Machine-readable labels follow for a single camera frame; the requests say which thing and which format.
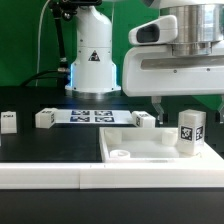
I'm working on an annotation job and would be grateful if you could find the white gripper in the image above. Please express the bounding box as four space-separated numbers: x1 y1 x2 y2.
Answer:
122 44 224 124

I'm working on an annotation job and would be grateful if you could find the white square tabletop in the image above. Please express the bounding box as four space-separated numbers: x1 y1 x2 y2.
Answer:
99 127 223 163

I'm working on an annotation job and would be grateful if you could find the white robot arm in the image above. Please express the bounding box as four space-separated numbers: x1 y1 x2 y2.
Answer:
68 0 224 123

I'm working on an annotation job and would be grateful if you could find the white U-shaped obstacle fence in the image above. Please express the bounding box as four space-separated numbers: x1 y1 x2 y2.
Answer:
0 163 224 189

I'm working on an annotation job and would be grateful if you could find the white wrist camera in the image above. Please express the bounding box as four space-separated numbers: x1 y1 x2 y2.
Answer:
128 15 178 46

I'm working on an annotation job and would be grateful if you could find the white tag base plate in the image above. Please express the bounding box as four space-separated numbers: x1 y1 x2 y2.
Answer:
55 109 132 124

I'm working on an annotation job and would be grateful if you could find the black cable bundle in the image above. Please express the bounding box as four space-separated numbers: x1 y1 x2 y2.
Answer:
19 68 70 88

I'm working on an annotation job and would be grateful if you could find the white cable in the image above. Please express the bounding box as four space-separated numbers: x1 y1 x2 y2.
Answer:
35 0 53 87

